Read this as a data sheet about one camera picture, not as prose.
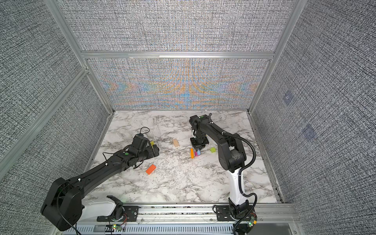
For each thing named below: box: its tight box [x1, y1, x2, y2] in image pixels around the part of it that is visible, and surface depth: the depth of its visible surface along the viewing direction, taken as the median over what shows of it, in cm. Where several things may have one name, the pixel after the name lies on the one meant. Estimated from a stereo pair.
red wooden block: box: [145, 164, 157, 175], surface depth 90 cm
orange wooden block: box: [190, 147, 195, 160], surface depth 96 cm
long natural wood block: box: [172, 138, 180, 148], surface depth 102 cm
